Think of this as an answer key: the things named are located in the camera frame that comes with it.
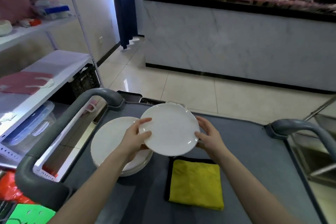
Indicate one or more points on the person's right forearm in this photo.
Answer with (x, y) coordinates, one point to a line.
(249, 192)

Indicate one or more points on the flat red paper bag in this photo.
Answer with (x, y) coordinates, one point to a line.
(23, 82)

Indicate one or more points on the white plastic basket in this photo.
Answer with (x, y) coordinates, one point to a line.
(68, 137)

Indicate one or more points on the green plastic board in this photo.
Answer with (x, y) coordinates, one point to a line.
(31, 214)

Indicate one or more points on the metal tray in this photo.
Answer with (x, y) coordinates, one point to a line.
(130, 96)
(151, 101)

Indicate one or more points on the black plastic crate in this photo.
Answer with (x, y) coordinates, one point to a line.
(84, 80)

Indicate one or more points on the person's left thumb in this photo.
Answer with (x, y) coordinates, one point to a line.
(145, 136)

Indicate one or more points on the stack of white plates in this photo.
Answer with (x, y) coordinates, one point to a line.
(110, 139)

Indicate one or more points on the white round plate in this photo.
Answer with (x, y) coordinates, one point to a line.
(170, 130)

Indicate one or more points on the red plastic bag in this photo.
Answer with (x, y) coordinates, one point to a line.
(10, 188)

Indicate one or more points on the yellow microfibre cloth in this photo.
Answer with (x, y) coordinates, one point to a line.
(195, 183)

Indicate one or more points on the white metal shelf rack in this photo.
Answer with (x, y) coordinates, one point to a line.
(65, 63)

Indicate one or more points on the marble counter with black top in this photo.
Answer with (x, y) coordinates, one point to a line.
(236, 42)

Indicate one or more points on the person's right hand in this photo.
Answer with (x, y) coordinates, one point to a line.
(211, 141)

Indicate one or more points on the clear box with blue lid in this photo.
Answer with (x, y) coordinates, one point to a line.
(31, 128)

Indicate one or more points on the person's left hand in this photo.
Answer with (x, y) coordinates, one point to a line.
(130, 142)

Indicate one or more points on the pink flower garland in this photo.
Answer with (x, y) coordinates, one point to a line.
(294, 3)

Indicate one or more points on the white bowl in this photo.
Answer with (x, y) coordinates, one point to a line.
(4, 27)

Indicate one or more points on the person's left forearm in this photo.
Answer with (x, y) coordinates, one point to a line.
(99, 184)

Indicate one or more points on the dark blue curtain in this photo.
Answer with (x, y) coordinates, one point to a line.
(124, 6)

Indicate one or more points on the person's right thumb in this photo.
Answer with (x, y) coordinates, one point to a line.
(200, 135)

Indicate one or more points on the clear container with blue lid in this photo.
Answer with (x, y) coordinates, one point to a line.
(53, 10)

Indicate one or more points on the grey service cart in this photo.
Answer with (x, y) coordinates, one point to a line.
(262, 168)

